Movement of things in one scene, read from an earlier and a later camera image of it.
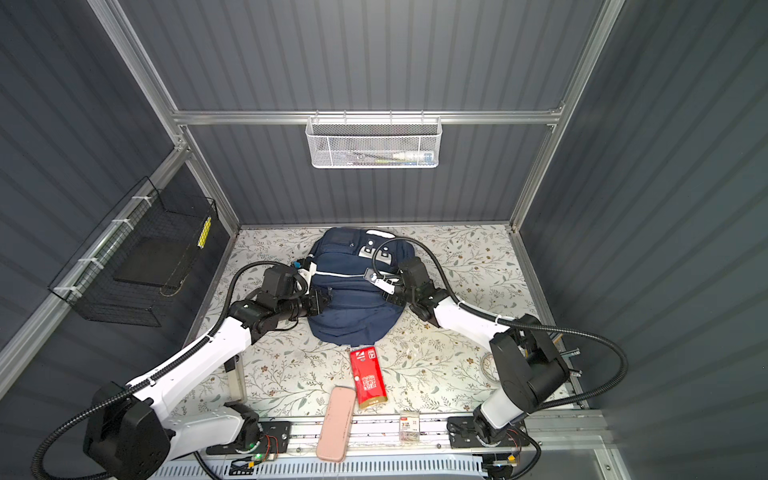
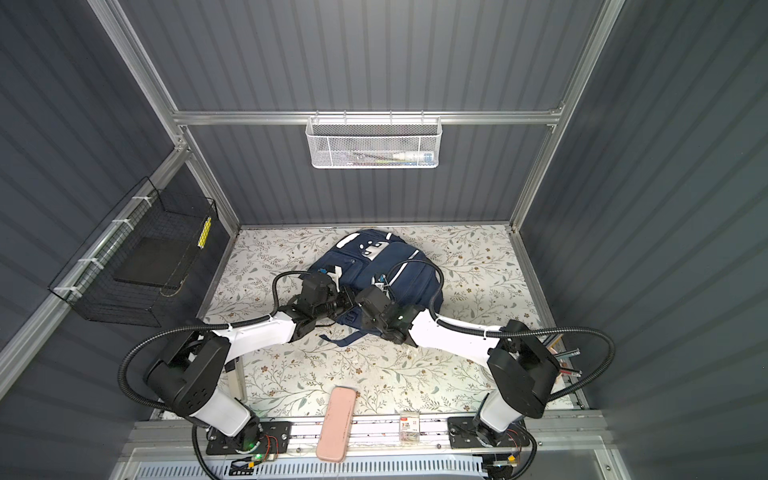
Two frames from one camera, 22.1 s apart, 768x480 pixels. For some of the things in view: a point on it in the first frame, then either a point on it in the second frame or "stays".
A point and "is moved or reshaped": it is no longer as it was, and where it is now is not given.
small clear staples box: [409, 429] stays
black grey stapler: [237, 379] stays
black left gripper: [316, 296] to [344, 292]
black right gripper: [393, 298] to [363, 313]
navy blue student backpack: [339, 258] is moved or reshaped
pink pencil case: [336, 424] stays
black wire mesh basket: [142, 254] stays
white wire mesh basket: [374, 142] stays
